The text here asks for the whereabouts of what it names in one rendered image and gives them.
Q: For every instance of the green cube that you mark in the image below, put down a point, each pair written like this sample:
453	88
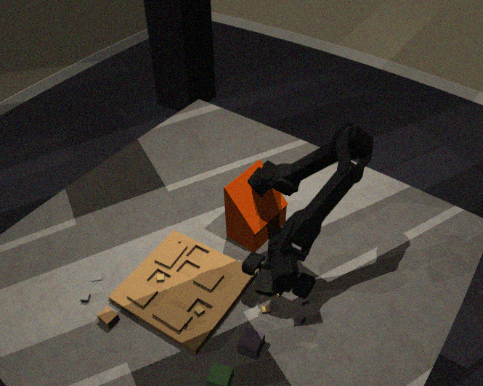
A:
220	375

